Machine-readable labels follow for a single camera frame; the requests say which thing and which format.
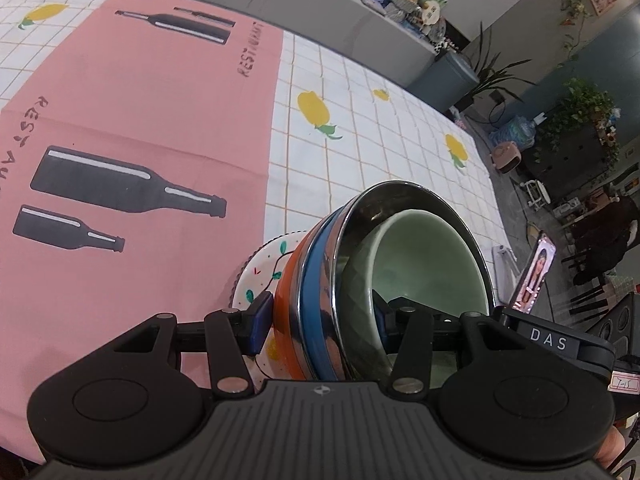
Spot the grey trash can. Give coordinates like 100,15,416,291
412,49,481,111

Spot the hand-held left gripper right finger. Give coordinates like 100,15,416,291
372,297,502,395

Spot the long leaf potted plant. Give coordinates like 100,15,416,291
459,22,539,111

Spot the blue water jug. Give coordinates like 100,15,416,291
489,114,546,149

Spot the small white stool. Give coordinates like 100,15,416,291
519,179,551,211

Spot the green ceramic bowl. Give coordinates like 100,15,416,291
333,208,494,387

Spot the blue steel bowl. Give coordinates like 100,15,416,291
298,179,496,382

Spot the orange steel bowl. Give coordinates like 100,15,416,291
269,232,322,382

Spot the round white hand fan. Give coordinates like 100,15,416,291
419,0,444,26

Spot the pink bottle print mat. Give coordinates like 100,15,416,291
0,0,285,402

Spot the person's right hand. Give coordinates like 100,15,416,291
594,429,627,472

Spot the white painted ceramic plate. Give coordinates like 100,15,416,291
234,229,309,379

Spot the hanging vine plant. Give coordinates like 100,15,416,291
557,0,594,64

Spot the dark cabinet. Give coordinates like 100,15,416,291
532,129,616,196

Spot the bushy green potted plant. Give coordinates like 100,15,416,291
537,78,621,161

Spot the marble television console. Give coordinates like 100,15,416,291
264,0,437,92

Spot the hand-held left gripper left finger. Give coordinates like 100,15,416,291
112,292,275,399

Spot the pink space heater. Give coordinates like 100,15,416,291
489,142,524,174

